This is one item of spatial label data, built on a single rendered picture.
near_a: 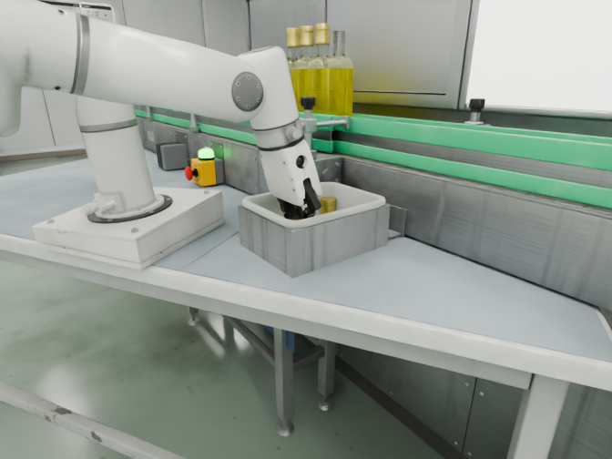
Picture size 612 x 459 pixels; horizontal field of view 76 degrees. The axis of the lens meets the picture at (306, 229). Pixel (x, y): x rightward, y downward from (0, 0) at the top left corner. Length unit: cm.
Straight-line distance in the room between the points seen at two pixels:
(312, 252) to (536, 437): 40
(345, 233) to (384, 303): 16
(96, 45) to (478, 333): 54
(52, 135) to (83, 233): 596
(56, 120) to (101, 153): 591
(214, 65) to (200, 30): 679
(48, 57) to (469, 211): 60
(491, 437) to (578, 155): 76
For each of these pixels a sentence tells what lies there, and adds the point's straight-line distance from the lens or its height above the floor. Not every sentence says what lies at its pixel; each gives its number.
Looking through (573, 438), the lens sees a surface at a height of 35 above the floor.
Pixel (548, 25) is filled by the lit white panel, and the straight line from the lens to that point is 85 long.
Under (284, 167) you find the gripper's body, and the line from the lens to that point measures 61.
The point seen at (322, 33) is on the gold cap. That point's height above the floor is 114.
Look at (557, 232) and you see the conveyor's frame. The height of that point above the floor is 84.
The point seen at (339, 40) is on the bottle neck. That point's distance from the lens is 97.
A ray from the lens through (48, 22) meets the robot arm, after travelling 50.
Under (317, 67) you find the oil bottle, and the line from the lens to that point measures 100.
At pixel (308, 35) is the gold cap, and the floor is 114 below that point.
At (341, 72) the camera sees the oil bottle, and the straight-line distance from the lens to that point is 95.
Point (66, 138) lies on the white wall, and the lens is 672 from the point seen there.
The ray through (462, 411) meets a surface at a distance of 120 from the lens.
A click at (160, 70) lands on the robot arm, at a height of 105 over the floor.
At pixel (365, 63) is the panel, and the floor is 108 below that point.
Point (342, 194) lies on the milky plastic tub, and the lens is 80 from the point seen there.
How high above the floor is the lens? 104
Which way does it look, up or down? 21 degrees down
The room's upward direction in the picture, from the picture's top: straight up
